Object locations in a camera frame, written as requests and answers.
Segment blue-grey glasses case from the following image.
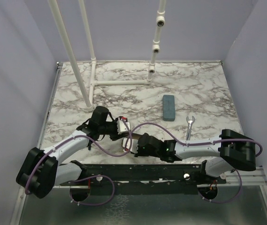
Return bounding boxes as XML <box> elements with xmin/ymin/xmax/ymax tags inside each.
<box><xmin>162</xmin><ymin>95</ymin><xmax>175</xmax><ymax>121</ymax></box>

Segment black cylinder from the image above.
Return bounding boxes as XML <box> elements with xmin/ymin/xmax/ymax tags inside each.
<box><xmin>121</xmin><ymin>132</ymin><xmax>142</xmax><ymax>140</ymax></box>

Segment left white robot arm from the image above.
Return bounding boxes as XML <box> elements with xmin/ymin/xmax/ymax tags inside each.
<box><xmin>16</xmin><ymin>106</ymin><xmax>122</xmax><ymax>199</ymax></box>

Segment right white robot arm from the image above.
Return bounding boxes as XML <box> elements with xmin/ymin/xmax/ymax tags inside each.
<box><xmin>132</xmin><ymin>129</ymin><xmax>263</xmax><ymax>183</ymax></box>

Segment silver wrench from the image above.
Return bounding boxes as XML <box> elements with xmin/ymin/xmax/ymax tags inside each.
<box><xmin>186</xmin><ymin>116</ymin><xmax>195</xmax><ymax>141</ymax></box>

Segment blue-handled pliers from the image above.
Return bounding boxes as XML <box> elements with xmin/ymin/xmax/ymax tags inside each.
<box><xmin>87</xmin><ymin>142</ymin><xmax>92</xmax><ymax>150</ymax></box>

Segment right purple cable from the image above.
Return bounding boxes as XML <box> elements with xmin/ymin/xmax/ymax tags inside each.
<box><xmin>123</xmin><ymin>123</ymin><xmax>263</xmax><ymax>204</ymax></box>

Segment purple cable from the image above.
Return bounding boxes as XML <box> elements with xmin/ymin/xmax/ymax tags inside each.
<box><xmin>123</xmin><ymin>123</ymin><xmax>263</xmax><ymax>204</ymax></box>
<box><xmin>24</xmin><ymin>119</ymin><xmax>134</xmax><ymax>207</ymax></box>

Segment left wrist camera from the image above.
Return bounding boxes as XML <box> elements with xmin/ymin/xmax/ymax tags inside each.
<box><xmin>117</xmin><ymin>116</ymin><xmax>131</xmax><ymax>135</ymax></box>

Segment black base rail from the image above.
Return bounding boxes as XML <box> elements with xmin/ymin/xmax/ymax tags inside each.
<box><xmin>62</xmin><ymin>163</ymin><xmax>226</xmax><ymax>195</ymax></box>

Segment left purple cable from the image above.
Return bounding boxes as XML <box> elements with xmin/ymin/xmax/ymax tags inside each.
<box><xmin>24</xmin><ymin>119</ymin><xmax>134</xmax><ymax>207</ymax></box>

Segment aluminium extrusion rail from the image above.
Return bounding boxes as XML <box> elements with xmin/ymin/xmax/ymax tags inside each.
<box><xmin>225</xmin><ymin>167</ymin><xmax>267</xmax><ymax>186</ymax></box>

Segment white PVC pipe frame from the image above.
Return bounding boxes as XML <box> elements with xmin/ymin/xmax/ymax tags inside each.
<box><xmin>48</xmin><ymin>0</ymin><xmax>166</xmax><ymax>111</ymax></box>

